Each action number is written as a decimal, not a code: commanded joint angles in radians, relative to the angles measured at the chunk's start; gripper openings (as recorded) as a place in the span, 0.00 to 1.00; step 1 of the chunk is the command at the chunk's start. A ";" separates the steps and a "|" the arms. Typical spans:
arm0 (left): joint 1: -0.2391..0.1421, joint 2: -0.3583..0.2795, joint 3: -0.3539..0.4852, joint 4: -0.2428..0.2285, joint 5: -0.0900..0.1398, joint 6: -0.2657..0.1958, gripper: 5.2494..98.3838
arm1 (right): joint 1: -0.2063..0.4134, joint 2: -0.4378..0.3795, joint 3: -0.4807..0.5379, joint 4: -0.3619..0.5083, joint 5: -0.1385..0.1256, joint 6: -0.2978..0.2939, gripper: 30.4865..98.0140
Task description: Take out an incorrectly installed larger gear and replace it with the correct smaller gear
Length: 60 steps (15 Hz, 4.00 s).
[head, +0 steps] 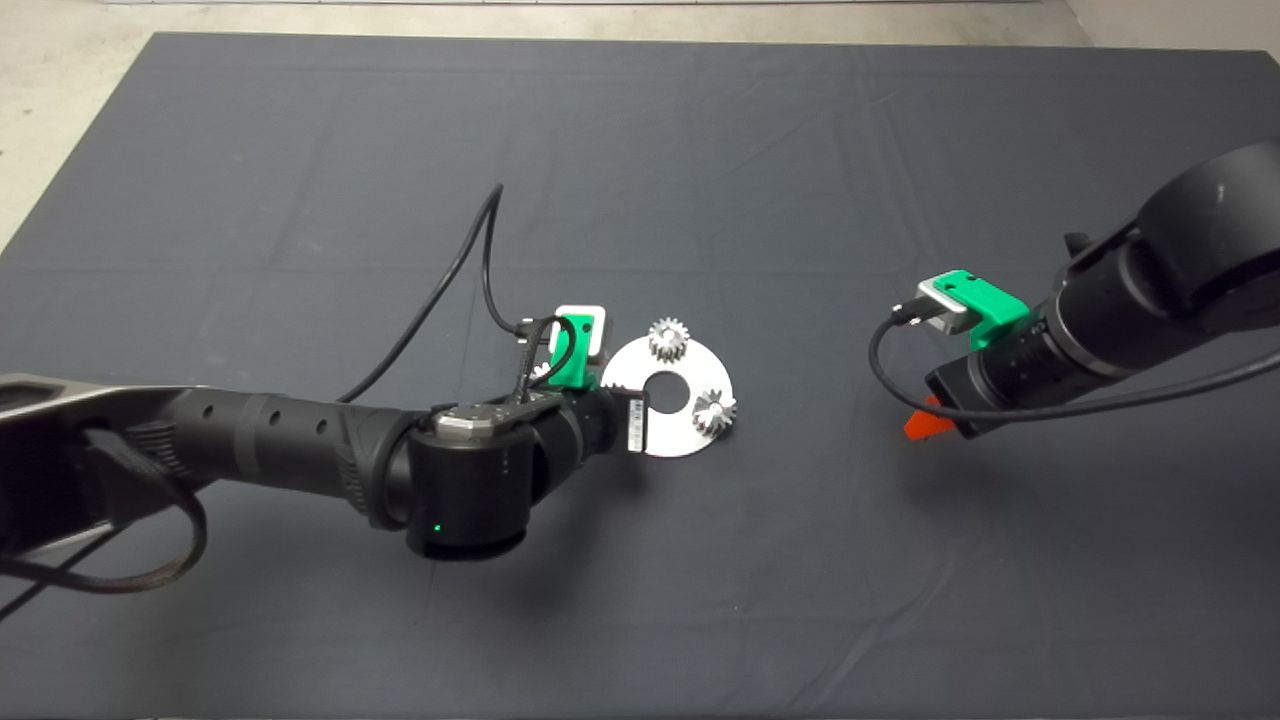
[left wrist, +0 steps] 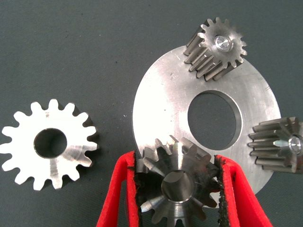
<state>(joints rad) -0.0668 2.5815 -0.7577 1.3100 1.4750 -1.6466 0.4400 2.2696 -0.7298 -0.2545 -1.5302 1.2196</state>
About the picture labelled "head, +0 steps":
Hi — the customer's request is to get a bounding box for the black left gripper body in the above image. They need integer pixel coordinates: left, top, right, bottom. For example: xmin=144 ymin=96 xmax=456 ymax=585
xmin=545 ymin=388 xmax=653 ymax=471

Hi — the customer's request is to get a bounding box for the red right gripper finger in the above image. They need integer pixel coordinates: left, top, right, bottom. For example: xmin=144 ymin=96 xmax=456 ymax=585
xmin=904 ymin=395 xmax=957 ymax=441

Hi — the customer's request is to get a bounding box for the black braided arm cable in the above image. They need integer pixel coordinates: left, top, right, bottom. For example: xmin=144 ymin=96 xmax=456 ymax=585
xmin=0 ymin=428 xmax=209 ymax=595

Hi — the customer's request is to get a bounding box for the small steel gear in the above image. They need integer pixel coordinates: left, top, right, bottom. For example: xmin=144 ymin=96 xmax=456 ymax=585
xmin=692 ymin=389 xmax=739 ymax=437
xmin=649 ymin=318 xmax=693 ymax=363

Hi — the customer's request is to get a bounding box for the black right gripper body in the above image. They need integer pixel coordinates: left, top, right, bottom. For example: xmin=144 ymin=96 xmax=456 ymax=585
xmin=924 ymin=335 xmax=1063 ymax=441

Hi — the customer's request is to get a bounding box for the round metal plate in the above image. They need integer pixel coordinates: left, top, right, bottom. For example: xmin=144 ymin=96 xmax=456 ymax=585
xmin=600 ymin=337 xmax=737 ymax=459

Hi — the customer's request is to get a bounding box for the thin black left camera cable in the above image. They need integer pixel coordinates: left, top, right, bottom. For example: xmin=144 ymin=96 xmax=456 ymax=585
xmin=338 ymin=183 xmax=579 ymax=405

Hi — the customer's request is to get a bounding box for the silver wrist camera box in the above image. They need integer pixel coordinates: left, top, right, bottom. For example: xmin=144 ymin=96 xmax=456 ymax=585
xmin=553 ymin=304 xmax=610 ymax=367
xmin=917 ymin=277 xmax=972 ymax=336

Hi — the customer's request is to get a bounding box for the green right camera mount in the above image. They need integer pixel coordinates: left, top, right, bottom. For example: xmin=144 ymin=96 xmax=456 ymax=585
xmin=943 ymin=269 xmax=1032 ymax=352

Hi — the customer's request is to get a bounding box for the dark grey table cloth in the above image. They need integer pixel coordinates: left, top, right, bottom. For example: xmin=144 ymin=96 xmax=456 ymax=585
xmin=0 ymin=32 xmax=1280 ymax=720

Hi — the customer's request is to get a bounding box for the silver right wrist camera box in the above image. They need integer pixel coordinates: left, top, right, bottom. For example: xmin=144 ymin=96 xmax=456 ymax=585
xmin=917 ymin=277 xmax=972 ymax=336

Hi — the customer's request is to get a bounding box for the green left camera mount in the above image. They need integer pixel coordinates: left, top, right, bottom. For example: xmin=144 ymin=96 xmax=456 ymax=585
xmin=545 ymin=313 xmax=599 ymax=392

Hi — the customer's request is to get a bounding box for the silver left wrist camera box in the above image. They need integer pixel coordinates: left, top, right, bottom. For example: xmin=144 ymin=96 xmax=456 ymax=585
xmin=553 ymin=304 xmax=610 ymax=367

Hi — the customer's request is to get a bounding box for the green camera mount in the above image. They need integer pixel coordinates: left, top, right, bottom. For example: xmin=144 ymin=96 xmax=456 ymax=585
xmin=943 ymin=269 xmax=1032 ymax=352
xmin=545 ymin=313 xmax=599 ymax=392

